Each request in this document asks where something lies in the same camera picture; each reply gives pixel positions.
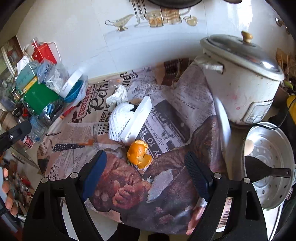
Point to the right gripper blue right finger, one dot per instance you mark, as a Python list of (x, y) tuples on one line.
[(200, 173)]

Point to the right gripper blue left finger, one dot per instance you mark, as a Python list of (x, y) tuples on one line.
[(91, 173)]

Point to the orange peel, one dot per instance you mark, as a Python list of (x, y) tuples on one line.
[(137, 154)]

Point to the white foam fruit net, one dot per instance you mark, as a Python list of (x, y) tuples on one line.
[(118, 119)]

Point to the person's left hand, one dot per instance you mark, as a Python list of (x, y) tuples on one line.
[(10, 204)]

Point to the white red-label pill bottle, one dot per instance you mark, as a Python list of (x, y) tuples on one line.
[(27, 142)]

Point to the clear plastic water bottle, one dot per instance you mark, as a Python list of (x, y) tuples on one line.
[(38, 130)]

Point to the green metal box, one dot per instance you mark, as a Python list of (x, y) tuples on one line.
[(39, 96)]

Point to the black rice spoon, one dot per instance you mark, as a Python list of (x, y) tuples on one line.
[(257, 170)]

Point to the teal tissue box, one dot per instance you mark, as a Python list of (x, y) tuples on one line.
[(27, 74)]

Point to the newspaper sheet table cover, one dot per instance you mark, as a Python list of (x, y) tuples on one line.
[(145, 129)]

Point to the blue plastic colander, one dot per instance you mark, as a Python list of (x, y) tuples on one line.
[(72, 95)]

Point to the aluminium steamer pot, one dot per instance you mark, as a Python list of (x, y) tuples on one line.
[(272, 148)]

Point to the crumpled white paper ball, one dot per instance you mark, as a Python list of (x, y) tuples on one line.
[(118, 97)]

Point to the white round bowl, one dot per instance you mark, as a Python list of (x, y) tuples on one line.
[(69, 84)]

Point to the red carton box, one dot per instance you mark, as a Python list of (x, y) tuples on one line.
[(42, 52)]

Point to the white rice cooker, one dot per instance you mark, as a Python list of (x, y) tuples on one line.
[(241, 75)]

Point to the yellow black appliance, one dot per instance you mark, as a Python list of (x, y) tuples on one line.
[(291, 104)]

